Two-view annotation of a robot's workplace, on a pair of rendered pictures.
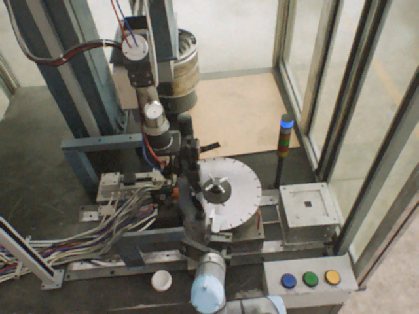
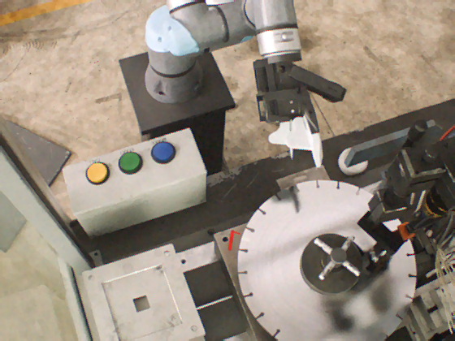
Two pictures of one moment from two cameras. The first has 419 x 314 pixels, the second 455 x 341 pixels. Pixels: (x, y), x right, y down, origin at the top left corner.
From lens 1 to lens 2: 0.96 m
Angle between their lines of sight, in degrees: 65
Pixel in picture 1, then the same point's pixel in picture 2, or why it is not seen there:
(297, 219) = (158, 262)
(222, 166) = (340, 329)
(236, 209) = (279, 231)
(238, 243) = not seen: hidden behind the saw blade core
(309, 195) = (139, 326)
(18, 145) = not seen: outside the picture
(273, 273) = (187, 159)
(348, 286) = (75, 167)
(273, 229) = (202, 290)
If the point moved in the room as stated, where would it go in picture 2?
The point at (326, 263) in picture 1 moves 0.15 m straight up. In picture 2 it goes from (106, 192) to (90, 156)
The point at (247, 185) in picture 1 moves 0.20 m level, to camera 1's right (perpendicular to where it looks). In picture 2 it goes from (272, 294) to (160, 333)
